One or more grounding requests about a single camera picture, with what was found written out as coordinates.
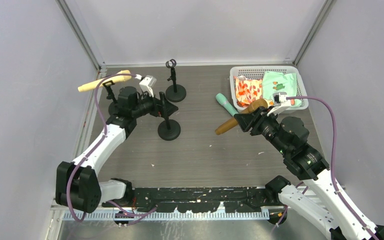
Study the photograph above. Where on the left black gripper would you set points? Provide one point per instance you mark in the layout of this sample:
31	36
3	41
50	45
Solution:
161	106

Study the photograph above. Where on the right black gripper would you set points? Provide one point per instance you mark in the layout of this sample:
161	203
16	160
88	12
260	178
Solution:
253	120

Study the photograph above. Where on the gold microphone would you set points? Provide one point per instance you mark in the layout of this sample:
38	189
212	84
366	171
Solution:
235	120

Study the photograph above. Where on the black mic stand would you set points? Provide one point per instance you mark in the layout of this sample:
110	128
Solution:
175	92
169	129
114	108

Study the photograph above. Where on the mint green microphone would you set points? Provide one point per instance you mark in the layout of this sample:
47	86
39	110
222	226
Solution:
224	102

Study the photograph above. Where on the beige microphone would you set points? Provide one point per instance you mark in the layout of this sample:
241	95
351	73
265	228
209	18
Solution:
121	76

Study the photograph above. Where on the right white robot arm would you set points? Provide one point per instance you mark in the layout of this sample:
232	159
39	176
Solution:
337	218

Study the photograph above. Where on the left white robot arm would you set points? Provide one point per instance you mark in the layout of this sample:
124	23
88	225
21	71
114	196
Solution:
77	184

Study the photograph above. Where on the orange patterned cloth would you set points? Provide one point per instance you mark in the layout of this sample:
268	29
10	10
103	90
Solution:
247	90

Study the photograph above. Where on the green patterned cloth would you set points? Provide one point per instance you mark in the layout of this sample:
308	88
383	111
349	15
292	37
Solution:
278	82

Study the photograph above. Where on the white plastic basket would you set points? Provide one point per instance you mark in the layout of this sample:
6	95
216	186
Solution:
257	72

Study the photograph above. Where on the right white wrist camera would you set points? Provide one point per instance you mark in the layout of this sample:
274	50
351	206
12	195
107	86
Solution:
281	103

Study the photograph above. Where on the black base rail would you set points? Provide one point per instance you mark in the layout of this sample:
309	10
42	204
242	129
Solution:
248	199

